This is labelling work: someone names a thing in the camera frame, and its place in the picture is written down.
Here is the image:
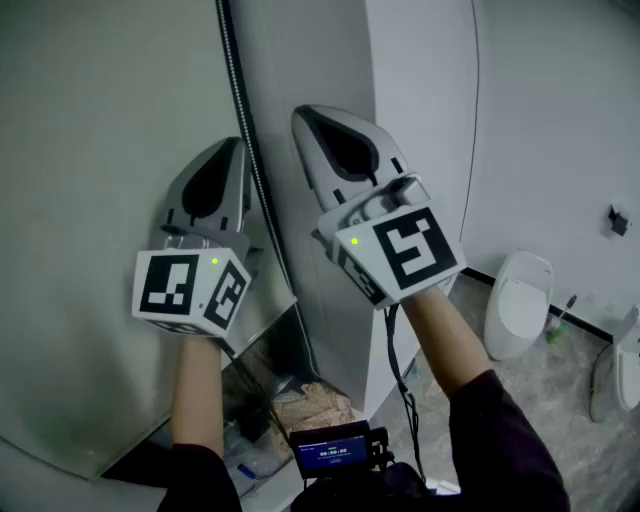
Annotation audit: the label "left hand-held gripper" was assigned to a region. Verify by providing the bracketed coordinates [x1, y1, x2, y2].
[131, 137, 264, 351]

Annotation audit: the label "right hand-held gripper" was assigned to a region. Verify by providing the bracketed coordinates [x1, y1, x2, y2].
[291, 103, 469, 311]

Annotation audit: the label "white bead chain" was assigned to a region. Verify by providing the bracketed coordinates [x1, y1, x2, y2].
[216, 0, 301, 314]

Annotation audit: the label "grey roller window blind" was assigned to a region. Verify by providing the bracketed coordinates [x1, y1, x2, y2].
[0, 0, 300, 482]

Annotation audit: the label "person's left forearm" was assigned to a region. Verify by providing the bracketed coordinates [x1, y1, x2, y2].
[167, 335, 244, 512]

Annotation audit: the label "person's right forearm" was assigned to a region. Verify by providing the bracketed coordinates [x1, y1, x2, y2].
[399, 284, 571, 512]

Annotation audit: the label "white toilet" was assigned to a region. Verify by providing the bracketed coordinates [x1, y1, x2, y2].
[483, 249, 556, 362]
[612, 304, 640, 412]

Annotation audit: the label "clear plastic bag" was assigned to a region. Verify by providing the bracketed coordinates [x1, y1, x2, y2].
[221, 423, 294, 497]

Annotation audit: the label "green toilet brush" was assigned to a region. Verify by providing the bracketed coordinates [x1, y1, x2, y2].
[545, 294, 579, 346]

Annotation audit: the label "black baseboard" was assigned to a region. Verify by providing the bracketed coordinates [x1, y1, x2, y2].
[458, 266, 617, 345]

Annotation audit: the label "person's dark shirt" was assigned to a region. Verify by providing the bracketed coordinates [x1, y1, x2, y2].
[287, 460, 437, 512]

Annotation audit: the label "thin black wall cable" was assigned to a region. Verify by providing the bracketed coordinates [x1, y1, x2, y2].
[457, 0, 481, 274]

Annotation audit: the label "black wall fixture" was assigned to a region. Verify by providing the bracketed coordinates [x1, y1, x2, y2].
[606, 203, 633, 238]

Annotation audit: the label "black recorder with blue screen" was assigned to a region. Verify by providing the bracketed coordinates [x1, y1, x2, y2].
[288, 419, 392, 485]

